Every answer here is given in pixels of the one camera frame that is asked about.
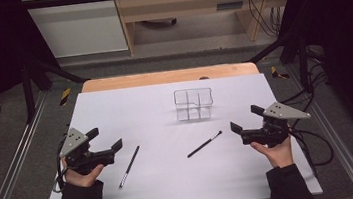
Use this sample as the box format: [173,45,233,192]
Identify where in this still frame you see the person's left hand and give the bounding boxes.
[60,153,108,191]

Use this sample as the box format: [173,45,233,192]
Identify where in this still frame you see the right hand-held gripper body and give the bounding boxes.
[237,97,315,151]

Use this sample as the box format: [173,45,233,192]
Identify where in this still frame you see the yellow black tape marker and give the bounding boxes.
[57,87,74,107]
[269,64,291,82]

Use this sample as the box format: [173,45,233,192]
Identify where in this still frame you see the makeup brush silver ferrule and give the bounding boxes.
[114,145,145,190]

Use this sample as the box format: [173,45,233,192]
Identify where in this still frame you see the hanging black cables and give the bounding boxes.
[246,0,285,41]

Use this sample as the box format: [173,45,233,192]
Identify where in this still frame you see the white board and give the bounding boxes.
[28,66,324,199]

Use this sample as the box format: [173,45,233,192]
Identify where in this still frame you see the black frame stand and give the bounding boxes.
[18,48,94,125]
[240,0,347,97]

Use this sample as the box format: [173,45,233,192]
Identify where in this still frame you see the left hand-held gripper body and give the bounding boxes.
[55,122,118,178]

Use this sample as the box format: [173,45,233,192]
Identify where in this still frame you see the wooden table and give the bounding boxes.
[80,59,260,94]

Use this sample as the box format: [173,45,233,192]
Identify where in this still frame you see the dark drawer handle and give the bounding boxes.
[216,0,245,12]

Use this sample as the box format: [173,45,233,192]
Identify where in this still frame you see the thin black makeup brush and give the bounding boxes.
[183,130,225,159]

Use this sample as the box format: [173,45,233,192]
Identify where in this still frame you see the wooden desk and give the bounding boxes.
[112,0,306,58]

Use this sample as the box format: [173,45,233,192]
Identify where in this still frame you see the right hand-held gripper cable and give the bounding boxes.
[287,121,337,181]

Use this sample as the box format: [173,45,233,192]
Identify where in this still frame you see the clear acrylic organizer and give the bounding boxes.
[172,85,216,124]

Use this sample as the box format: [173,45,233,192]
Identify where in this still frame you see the white cabinet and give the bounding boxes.
[20,0,130,63]

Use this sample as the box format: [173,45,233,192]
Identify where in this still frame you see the person's right hand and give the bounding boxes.
[249,135,297,172]

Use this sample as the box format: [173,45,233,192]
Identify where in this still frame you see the black floor cables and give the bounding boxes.
[273,45,334,109]

